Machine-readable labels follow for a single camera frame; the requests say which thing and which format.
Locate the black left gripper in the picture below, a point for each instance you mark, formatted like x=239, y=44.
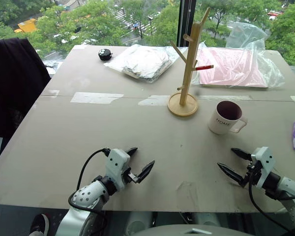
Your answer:
x=130, y=177

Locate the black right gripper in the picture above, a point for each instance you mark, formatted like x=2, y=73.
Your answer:
x=252, y=173

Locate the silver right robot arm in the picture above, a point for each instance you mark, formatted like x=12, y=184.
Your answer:
x=291, y=194

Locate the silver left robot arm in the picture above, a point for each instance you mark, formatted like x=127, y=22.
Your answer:
x=88, y=194

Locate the wooden mug tree stand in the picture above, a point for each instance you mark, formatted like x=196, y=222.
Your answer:
x=186, y=73

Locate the white HOME mug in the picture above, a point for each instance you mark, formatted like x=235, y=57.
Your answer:
x=220, y=123

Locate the small white tape patch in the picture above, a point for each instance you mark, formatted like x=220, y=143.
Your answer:
x=153, y=100

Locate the large white tape patch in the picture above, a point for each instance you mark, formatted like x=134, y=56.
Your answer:
x=96, y=97

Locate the grey rounded robot torso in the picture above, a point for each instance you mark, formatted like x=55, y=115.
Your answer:
x=186, y=231

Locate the pink flat pad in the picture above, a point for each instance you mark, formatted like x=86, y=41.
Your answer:
x=231, y=66

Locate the silver white bagged packet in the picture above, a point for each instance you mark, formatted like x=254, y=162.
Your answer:
x=142, y=61

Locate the black round case white dots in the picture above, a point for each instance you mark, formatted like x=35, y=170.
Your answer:
x=105, y=54

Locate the black white shoe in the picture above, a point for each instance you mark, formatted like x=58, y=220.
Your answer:
x=40, y=225

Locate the clear plastic bag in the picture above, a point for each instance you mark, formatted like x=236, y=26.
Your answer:
x=265, y=49

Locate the dark cloth covered chair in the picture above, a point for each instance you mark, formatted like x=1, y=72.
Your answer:
x=14, y=83

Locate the yellow truck outside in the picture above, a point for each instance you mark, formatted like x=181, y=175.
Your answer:
x=25, y=25

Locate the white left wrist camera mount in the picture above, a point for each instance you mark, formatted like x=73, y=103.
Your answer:
x=116, y=162

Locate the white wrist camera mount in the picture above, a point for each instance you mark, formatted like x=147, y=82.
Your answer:
x=116, y=162
x=264, y=164

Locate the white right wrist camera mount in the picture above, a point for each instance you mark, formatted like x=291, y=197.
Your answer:
x=264, y=164

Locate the black window frame post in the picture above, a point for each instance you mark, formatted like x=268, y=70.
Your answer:
x=186, y=22

